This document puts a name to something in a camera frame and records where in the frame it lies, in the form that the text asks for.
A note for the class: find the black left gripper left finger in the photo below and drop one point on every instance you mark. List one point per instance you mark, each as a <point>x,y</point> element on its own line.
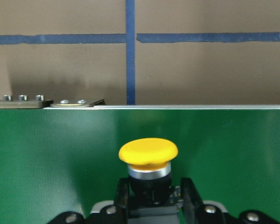
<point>121,202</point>

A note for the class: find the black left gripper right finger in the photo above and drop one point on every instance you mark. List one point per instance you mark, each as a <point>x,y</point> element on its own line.
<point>191,200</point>

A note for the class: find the yellow push button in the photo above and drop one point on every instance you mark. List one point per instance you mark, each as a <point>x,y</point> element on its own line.
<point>149,172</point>

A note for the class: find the green conveyor belt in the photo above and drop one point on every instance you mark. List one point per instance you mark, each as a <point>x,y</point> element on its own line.
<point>84,162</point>

